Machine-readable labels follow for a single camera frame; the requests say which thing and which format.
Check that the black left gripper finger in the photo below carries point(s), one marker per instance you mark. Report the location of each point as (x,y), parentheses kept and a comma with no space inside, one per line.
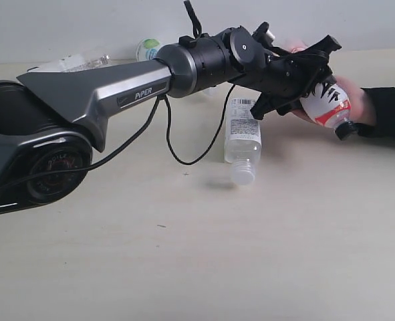
(267,103)
(318,53)

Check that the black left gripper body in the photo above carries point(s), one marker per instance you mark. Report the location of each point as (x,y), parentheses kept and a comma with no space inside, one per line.
(293,75)

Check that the clear bottle white nutrition label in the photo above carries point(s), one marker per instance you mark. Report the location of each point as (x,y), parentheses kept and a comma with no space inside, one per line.
(242,147)

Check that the pink peach label bottle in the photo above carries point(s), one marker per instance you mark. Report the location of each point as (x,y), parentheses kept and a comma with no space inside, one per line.
(328,106)

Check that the green apple label bottle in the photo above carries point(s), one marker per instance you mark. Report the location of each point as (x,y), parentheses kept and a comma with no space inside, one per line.
(147,49)

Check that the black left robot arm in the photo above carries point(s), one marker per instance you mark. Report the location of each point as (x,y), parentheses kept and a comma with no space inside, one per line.
(51,122)

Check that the clear bottle white barcode label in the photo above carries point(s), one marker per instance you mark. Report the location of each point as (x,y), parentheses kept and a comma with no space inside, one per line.
(74,63)

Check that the open human hand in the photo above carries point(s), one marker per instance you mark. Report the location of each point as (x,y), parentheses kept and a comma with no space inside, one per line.
(361,109)

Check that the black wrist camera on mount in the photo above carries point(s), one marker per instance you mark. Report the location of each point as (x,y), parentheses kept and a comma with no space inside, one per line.
(263,39)

